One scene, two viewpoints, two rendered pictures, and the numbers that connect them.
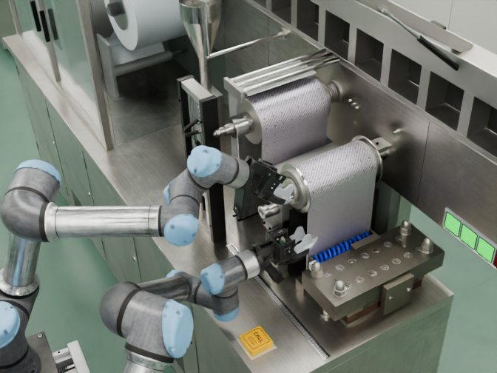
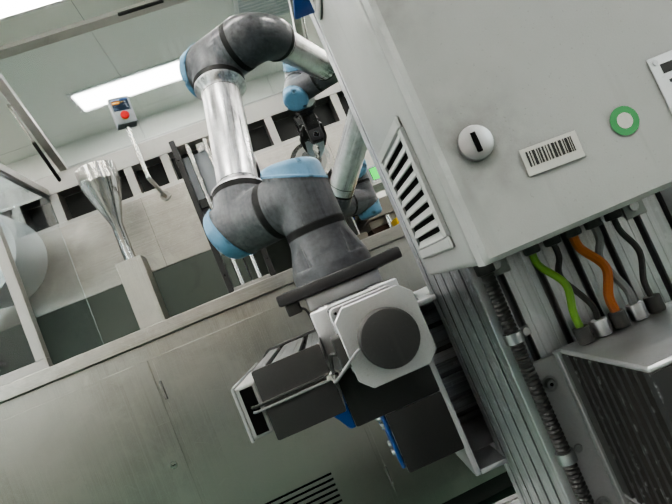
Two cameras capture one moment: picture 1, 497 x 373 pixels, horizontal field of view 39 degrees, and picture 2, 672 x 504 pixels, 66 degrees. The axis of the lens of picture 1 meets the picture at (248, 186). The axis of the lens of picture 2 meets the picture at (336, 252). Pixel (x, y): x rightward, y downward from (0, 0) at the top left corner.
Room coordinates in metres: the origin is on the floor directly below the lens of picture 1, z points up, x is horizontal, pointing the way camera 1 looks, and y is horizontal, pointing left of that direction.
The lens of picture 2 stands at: (0.91, 1.60, 0.79)
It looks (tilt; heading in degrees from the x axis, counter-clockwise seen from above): 4 degrees up; 291
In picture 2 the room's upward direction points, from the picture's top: 23 degrees counter-clockwise
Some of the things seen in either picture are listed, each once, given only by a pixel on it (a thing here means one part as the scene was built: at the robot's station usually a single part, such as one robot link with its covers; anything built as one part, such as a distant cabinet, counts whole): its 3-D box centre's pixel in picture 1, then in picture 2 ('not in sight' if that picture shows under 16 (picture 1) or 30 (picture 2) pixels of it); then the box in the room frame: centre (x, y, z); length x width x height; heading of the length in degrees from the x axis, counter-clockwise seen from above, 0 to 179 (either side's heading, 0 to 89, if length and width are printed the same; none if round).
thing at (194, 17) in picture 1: (200, 7); (98, 176); (2.21, 0.14, 1.50); 0.14 x 0.14 x 0.06
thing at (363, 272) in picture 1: (373, 269); (375, 215); (1.46, -0.36, 1.00); 0.40 x 0.16 x 0.06; 120
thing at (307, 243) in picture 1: (307, 241); not in sight; (1.46, -0.16, 1.11); 0.09 x 0.03 x 0.06; 119
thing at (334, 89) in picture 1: (327, 94); not in sight; (1.89, -0.26, 1.33); 0.07 x 0.07 x 0.07; 30
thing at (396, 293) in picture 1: (397, 294); not in sight; (1.38, -0.42, 0.96); 0.10 x 0.03 x 0.11; 120
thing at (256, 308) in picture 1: (170, 136); (92, 363); (2.37, 0.31, 0.88); 2.52 x 0.66 x 0.04; 30
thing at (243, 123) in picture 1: (240, 124); not in sight; (1.74, 0.02, 1.33); 0.06 x 0.06 x 0.06; 30
